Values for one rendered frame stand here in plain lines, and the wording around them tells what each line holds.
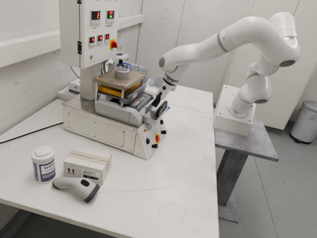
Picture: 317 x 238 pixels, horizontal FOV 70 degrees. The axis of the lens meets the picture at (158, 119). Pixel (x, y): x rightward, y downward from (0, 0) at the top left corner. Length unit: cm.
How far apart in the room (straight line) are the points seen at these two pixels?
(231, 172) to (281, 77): 184
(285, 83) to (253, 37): 255
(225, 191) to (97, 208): 130
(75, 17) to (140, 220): 91
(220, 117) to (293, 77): 195
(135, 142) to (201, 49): 56
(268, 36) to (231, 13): 264
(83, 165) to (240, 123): 110
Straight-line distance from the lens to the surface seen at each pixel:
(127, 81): 120
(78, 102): 135
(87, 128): 131
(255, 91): 131
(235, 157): 184
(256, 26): 93
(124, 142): 123
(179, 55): 101
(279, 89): 347
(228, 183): 201
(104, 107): 119
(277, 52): 97
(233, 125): 168
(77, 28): 116
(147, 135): 123
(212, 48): 98
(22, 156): 128
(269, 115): 359
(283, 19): 105
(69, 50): 121
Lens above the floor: 154
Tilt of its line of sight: 29 degrees down
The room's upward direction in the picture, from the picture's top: 11 degrees clockwise
